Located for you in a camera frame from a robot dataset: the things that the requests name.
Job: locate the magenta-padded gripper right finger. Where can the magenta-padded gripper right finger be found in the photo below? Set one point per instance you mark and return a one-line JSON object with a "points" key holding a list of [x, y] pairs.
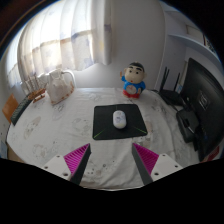
{"points": [[145, 160]]}

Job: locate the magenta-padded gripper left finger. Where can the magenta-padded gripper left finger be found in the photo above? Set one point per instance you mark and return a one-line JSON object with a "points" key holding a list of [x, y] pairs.
{"points": [[77, 159]]}

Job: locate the white cartoon-print computer mouse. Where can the white cartoon-print computer mouse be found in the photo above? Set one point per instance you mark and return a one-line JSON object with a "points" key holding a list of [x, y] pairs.
{"points": [[119, 119]]}

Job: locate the black mouse pad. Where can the black mouse pad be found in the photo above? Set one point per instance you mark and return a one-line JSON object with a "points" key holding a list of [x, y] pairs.
{"points": [[103, 123]]}

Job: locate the white printed tablecloth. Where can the white printed tablecloth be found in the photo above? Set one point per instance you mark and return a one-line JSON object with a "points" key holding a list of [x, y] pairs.
{"points": [[66, 126]]}

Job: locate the small black box device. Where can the small black box device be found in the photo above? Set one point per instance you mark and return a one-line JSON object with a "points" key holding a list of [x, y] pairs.
{"points": [[187, 123]]}

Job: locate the large white conch shell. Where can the large white conch shell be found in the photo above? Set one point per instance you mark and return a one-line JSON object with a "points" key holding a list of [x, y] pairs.
{"points": [[60, 88]]}

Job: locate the wooden model sailing ship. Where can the wooden model sailing ship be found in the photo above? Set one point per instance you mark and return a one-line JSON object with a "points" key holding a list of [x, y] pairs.
{"points": [[36, 95]]}

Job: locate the cartoon boy figure clock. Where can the cartoon boy figure clock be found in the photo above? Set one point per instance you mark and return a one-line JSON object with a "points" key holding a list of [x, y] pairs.
{"points": [[134, 81]]}

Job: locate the orange wooden chair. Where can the orange wooden chair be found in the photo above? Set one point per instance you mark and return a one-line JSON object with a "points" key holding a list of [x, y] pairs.
{"points": [[9, 108]]}

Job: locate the black monitor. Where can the black monitor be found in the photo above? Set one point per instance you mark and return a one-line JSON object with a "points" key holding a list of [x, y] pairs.
{"points": [[206, 100]]}

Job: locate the white star-print curtain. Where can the white star-print curtain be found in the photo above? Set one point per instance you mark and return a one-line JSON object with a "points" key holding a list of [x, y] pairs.
{"points": [[66, 40]]}

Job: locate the white wall shelf unit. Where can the white wall shelf unit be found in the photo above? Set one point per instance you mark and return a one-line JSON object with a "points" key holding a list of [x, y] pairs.
{"points": [[190, 36]]}

